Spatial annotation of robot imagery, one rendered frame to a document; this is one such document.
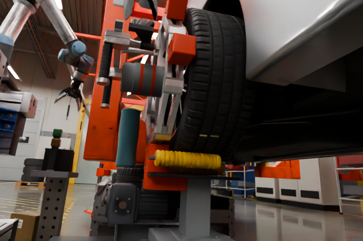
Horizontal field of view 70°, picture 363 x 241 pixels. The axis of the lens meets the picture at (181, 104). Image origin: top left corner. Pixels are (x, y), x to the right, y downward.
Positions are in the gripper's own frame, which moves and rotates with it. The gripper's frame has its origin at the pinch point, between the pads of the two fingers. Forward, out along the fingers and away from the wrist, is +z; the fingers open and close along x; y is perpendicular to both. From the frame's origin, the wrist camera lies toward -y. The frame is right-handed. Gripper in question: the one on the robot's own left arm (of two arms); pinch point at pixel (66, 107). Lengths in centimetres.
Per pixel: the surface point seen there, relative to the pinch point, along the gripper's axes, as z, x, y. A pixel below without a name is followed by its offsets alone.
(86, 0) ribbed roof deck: -239, -61, -1064
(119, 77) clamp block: -33, 15, 46
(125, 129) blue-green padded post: -13, 23, 64
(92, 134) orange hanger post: 2.7, 16.4, 30.4
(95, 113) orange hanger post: -7.6, 14.5, 25.0
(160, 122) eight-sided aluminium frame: -25, 28, 88
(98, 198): 34, 33, 37
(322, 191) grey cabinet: 19, 474, -141
